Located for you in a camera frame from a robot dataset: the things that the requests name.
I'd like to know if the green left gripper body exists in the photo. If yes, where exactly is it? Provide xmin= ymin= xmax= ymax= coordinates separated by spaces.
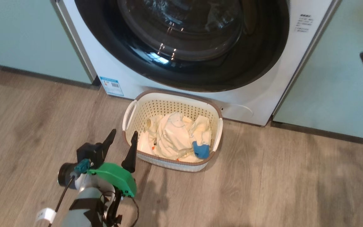
xmin=87 ymin=162 xmax=137 ymax=198

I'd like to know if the white cable tag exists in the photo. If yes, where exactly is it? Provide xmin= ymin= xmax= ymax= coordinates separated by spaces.
xmin=37 ymin=207 xmax=57 ymax=225

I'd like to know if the white text sticker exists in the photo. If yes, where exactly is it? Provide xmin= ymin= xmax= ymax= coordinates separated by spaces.
xmin=294 ymin=13 xmax=315 ymax=33

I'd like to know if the white front-load washing machine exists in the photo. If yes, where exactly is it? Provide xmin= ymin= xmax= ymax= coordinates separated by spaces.
xmin=51 ymin=0 xmax=341 ymax=126

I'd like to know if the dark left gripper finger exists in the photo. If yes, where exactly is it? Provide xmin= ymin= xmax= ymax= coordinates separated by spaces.
xmin=101 ymin=129 xmax=117 ymax=158
xmin=121 ymin=131 xmax=138 ymax=173

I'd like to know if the cream perforated laundry basket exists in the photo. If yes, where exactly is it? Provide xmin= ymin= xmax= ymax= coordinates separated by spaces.
xmin=122 ymin=90 xmax=223 ymax=172

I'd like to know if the cream bear print garment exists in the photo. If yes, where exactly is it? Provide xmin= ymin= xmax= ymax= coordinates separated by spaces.
xmin=137 ymin=115 xmax=212 ymax=163

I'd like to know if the pale green cabinet door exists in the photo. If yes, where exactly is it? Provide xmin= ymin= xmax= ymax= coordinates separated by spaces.
xmin=272 ymin=0 xmax=363 ymax=142
xmin=0 ymin=0 xmax=94 ymax=84

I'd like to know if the blue energy label sticker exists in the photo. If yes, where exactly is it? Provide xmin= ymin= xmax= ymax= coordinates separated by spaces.
xmin=99 ymin=76 xmax=124 ymax=96

